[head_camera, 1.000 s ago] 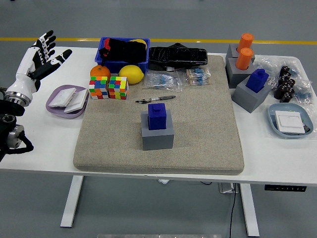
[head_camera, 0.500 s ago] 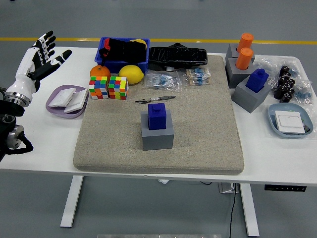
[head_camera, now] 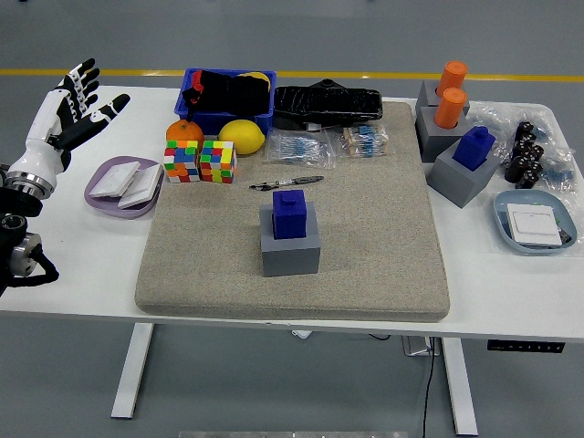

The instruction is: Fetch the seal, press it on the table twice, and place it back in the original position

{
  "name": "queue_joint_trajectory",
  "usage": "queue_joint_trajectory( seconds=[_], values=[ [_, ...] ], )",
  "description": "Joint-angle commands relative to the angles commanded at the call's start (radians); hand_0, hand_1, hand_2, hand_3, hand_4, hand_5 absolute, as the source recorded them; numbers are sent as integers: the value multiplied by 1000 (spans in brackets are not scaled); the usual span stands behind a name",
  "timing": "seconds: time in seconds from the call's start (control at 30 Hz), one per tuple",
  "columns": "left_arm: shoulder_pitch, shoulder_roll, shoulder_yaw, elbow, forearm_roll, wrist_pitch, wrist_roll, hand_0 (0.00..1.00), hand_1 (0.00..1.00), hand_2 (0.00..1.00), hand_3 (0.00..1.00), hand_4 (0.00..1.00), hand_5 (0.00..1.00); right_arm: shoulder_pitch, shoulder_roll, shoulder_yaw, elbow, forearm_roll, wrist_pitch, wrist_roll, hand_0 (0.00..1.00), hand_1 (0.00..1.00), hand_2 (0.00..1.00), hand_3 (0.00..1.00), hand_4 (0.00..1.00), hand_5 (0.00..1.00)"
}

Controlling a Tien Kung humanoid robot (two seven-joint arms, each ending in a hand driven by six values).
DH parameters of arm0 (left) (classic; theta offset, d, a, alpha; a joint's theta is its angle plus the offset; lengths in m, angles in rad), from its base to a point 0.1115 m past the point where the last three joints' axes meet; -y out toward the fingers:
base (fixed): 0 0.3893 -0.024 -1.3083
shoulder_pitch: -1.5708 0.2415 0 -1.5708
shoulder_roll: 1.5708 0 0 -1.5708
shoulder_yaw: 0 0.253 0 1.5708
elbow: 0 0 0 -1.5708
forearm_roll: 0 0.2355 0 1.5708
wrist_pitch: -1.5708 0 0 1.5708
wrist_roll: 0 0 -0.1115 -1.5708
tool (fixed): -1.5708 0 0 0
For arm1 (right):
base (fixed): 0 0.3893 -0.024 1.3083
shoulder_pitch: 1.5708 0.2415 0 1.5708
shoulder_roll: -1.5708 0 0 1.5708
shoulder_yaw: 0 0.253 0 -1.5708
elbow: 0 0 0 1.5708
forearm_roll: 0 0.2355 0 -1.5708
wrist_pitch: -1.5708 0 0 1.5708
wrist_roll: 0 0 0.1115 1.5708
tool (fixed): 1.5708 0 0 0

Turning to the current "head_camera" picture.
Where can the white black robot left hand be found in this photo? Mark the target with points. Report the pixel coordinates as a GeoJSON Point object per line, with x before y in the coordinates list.
{"type": "Point", "coordinates": [41, 155]}

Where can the blue square seal with knob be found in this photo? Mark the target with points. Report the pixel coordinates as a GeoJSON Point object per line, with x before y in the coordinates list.
{"type": "Point", "coordinates": [472, 150]}
{"type": "Point", "coordinates": [289, 216]}

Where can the grey seal holder block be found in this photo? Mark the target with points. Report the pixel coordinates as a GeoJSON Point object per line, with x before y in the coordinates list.
{"type": "Point", "coordinates": [292, 260]}
{"type": "Point", "coordinates": [426, 96]}
{"type": "Point", "coordinates": [433, 141]}
{"type": "Point", "coordinates": [456, 182]}

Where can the orange cylinder seal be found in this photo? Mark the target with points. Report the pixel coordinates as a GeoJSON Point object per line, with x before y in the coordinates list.
{"type": "Point", "coordinates": [453, 75]}
{"type": "Point", "coordinates": [449, 109]}

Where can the purple tray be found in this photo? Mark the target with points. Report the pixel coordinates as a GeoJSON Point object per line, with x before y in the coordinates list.
{"type": "Point", "coordinates": [98, 175]}

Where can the multicolour puzzle cube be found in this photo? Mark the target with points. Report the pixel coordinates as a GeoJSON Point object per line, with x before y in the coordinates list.
{"type": "Point", "coordinates": [181, 159]}
{"type": "Point", "coordinates": [218, 159]}

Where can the orange fruit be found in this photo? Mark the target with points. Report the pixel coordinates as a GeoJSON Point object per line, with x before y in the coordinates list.
{"type": "Point", "coordinates": [184, 132]}

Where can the blue plastic bin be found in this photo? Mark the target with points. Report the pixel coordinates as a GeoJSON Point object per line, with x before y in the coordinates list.
{"type": "Point", "coordinates": [228, 121]}

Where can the black cloth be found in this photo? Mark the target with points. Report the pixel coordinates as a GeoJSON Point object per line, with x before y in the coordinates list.
{"type": "Point", "coordinates": [228, 91]}

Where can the yellow lemon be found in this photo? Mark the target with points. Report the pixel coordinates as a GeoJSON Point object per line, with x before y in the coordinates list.
{"type": "Point", "coordinates": [242, 136]}

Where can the yellow item in bin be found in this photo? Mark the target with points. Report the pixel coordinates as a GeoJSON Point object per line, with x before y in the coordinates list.
{"type": "Point", "coordinates": [255, 75]}

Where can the white table leg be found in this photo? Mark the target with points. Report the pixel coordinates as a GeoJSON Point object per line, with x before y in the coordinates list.
{"type": "Point", "coordinates": [132, 374]}
{"type": "Point", "coordinates": [461, 392]}

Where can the clear bag of resistors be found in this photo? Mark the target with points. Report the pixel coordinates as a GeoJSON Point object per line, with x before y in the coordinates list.
{"type": "Point", "coordinates": [365, 141]}
{"type": "Point", "coordinates": [296, 148]}

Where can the black marker pen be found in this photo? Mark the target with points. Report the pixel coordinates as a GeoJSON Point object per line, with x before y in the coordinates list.
{"type": "Point", "coordinates": [301, 179]}

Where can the grey-brown fabric mat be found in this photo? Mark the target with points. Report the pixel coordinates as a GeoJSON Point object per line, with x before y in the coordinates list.
{"type": "Point", "coordinates": [365, 251]}

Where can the grey box under table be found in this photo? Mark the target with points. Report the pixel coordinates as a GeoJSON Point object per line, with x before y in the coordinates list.
{"type": "Point", "coordinates": [417, 347]}

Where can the blue-grey tray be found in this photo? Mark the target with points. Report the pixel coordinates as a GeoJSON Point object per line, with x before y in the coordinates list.
{"type": "Point", "coordinates": [502, 214]}

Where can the black capacitors cluster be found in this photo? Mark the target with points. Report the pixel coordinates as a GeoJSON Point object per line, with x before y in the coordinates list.
{"type": "Point", "coordinates": [524, 159]}

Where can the black table control panel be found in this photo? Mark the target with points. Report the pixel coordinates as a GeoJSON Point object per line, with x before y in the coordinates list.
{"type": "Point", "coordinates": [524, 347]}

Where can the small circuit board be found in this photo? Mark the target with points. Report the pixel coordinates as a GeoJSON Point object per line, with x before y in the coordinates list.
{"type": "Point", "coordinates": [566, 237]}

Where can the white wall switch panel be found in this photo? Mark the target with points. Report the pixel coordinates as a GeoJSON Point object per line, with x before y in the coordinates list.
{"type": "Point", "coordinates": [146, 184]}
{"type": "Point", "coordinates": [114, 180]}
{"type": "Point", "coordinates": [534, 226]}

